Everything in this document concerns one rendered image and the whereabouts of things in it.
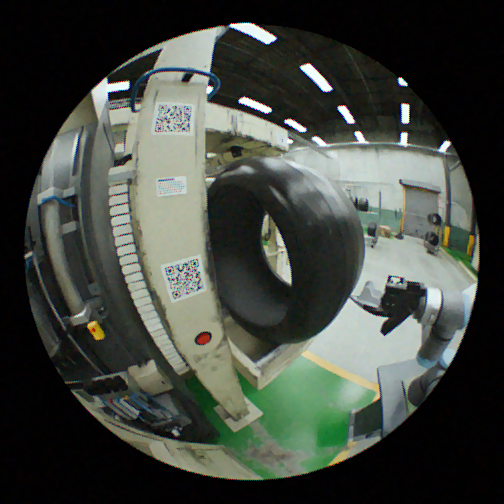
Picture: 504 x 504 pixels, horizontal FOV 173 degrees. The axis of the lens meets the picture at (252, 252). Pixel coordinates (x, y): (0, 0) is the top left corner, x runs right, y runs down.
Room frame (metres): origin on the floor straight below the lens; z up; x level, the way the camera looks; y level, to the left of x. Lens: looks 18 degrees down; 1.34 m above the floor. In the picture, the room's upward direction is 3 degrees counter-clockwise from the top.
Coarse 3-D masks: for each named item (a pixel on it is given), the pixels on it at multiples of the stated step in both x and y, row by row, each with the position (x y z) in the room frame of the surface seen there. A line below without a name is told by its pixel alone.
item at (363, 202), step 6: (354, 198) 4.53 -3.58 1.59; (360, 198) 4.38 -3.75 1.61; (366, 198) 4.27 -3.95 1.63; (354, 204) 4.47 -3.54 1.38; (360, 204) 4.27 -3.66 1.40; (366, 204) 4.15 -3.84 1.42; (360, 210) 4.36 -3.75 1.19; (366, 210) 4.21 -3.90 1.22; (378, 210) 3.74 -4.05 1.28; (378, 216) 3.73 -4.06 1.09; (372, 222) 4.01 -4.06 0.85; (378, 222) 3.72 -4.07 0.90; (372, 228) 3.87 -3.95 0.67; (378, 228) 4.08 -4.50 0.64; (366, 234) 4.35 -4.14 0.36; (372, 234) 3.87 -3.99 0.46; (378, 234) 4.06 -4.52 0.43; (366, 240) 4.04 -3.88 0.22; (372, 240) 3.85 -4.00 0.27; (372, 246) 3.83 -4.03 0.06
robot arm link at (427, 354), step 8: (424, 328) 0.10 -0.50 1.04; (432, 328) 0.07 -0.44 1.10; (424, 336) 0.08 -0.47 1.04; (432, 336) 0.05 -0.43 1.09; (440, 336) 0.03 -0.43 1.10; (424, 344) 0.06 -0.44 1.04; (432, 344) 0.03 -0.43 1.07; (440, 344) 0.01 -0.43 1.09; (448, 344) -0.01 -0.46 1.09; (424, 352) 0.04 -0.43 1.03; (432, 352) 0.02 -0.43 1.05; (440, 352) 0.00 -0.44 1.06; (424, 360) 0.02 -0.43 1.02; (432, 360) 0.00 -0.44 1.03
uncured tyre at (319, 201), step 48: (240, 192) 0.64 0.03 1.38; (288, 192) 0.26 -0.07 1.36; (336, 192) 0.30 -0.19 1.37; (240, 240) 0.74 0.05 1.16; (288, 240) 0.25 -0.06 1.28; (336, 240) 0.22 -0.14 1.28; (240, 288) 0.61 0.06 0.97; (288, 288) 0.57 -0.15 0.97; (336, 288) 0.20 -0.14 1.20; (288, 336) 0.24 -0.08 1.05
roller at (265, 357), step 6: (270, 348) 0.30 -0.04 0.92; (276, 348) 0.30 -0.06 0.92; (282, 348) 0.30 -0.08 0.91; (258, 354) 0.28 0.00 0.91; (264, 354) 0.28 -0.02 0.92; (270, 354) 0.28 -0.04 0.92; (276, 354) 0.28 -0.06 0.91; (252, 360) 0.26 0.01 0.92; (258, 360) 0.25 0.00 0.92; (264, 360) 0.26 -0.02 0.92; (270, 360) 0.26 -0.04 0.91; (258, 366) 0.24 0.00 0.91; (264, 366) 0.24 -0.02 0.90
